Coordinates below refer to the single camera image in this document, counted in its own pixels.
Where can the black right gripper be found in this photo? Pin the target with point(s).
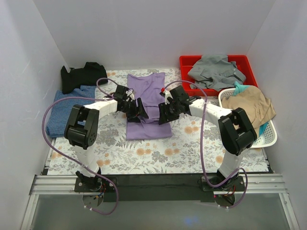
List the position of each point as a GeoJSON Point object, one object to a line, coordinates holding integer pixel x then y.
{"type": "Point", "coordinates": [168, 110]}

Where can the purple polo shirt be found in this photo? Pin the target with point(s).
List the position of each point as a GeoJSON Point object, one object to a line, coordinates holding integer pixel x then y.
{"type": "Point", "coordinates": [148, 89]}

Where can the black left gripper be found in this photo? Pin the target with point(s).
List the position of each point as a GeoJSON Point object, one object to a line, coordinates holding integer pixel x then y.
{"type": "Point", "coordinates": [135, 110]}

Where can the teal shirt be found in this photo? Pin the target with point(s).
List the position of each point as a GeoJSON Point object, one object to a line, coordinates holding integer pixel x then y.
{"type": "Point", "coordinates": [239, 88]}

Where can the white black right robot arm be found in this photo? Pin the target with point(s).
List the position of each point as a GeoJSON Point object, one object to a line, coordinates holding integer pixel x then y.
{"type": "Point", "coordinates": [235, 129]}

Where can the beige shirt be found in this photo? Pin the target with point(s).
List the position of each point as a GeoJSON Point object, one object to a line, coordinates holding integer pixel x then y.
{"type": "Point", "coordinates": [254, 107]}

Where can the aluminium front rail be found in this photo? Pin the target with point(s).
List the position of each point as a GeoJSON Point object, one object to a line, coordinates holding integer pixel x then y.
{"type": "Point", "coordinates": [259, 183]}

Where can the red plastic bin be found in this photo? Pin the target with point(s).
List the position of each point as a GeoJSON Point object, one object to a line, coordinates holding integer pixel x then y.
{"type": "Point", "coordinates": [187, 62]}

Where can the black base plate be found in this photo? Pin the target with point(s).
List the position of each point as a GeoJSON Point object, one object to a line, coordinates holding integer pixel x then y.
{"type": "Point", "coordinates": [162, 187]}

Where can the black folded shirt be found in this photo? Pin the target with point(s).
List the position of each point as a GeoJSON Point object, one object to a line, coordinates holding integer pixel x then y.
{"type": "Point", "coordinates": [88, 76]}

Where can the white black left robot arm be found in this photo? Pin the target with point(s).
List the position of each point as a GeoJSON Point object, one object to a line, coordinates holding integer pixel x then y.
{"type": "Point", "coordinates": [82, 129]}

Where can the blue checked folded shirt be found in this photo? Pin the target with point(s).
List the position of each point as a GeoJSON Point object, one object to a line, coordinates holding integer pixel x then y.
{"type": "Point", "coordinates": [61, 111]}

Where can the grey shirt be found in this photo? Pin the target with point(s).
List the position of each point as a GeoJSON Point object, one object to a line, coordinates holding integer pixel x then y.
{"type": "Point", "coordinates": [216, 72]}

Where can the white perforated laundry basket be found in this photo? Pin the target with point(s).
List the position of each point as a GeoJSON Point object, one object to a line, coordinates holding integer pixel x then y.
{"type": "Point", "coordinates": [267, 138]}

